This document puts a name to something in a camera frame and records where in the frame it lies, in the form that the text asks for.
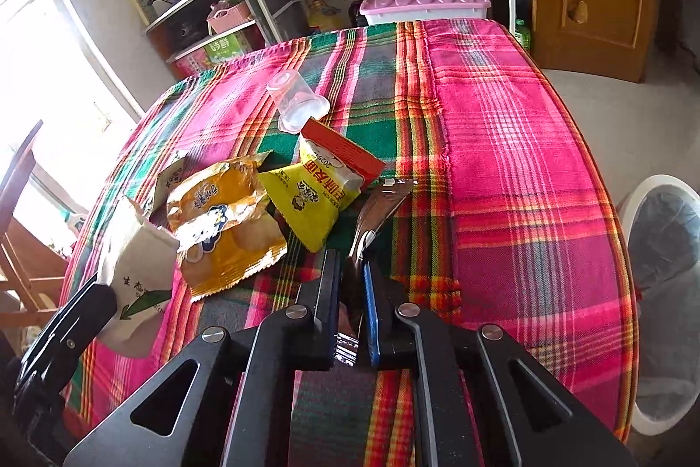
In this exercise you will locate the yellowish power strip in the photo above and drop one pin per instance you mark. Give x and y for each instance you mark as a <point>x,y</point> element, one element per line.
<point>144,7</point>

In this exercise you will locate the black bin liner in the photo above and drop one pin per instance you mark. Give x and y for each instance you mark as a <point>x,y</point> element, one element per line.
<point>672,281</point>

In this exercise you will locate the pink green plaid tablecloth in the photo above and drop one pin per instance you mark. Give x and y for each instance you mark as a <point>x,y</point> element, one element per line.
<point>492,171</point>

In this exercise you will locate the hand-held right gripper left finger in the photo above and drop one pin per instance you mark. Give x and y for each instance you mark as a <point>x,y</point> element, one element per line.
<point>328,294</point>

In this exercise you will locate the white trash bin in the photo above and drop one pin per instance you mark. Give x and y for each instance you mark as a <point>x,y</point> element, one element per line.
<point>656,182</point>

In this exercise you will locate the yellow cooking oil bottle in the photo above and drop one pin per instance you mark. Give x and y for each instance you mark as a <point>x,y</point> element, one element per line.
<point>325,14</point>

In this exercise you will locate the green plastic bottle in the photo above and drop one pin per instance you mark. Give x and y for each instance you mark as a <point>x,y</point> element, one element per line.
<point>522,35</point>

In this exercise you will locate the clear plastic cup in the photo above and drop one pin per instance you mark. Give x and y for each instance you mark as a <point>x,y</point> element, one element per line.
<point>298,103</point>

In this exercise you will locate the window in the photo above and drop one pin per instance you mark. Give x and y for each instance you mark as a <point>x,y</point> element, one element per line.
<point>49,62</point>

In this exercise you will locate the orange bread wrapper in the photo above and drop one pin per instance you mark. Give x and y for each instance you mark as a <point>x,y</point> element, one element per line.
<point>229,226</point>

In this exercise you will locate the pink plastic basket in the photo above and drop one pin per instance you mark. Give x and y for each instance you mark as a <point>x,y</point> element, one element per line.
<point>229,19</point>

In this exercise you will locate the yellow triangular snack packet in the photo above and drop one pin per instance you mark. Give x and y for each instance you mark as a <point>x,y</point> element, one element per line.
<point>306,210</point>

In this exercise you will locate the pink carton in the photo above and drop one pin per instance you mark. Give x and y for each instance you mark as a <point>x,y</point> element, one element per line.
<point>191,65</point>

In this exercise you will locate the green carton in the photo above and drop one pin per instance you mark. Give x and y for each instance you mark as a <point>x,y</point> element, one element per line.
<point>224,50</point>

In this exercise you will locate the wooden chair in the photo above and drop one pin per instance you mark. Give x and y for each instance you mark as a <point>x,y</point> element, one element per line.
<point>27,259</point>

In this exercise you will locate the black small appliance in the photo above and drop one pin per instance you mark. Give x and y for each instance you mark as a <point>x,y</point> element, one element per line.
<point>183,31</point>

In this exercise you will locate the shiny silver wrapper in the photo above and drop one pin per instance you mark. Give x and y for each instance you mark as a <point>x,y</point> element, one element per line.
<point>377,210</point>

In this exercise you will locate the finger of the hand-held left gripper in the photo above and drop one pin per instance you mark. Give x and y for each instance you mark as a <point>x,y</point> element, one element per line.
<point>76,319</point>

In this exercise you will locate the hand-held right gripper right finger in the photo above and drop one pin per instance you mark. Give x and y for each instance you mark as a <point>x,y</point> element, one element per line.
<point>374,314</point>

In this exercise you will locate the red and white packet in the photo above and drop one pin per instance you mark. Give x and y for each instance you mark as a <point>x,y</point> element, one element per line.
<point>339,160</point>

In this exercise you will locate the small beige wrapper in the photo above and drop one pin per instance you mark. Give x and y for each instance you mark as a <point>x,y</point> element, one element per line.
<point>170,180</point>

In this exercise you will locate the low metal shelf rack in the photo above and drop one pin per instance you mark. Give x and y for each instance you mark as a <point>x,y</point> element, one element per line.
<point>180,4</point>

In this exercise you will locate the white paper bag green print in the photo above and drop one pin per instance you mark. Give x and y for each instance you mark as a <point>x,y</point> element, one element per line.
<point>142,270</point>

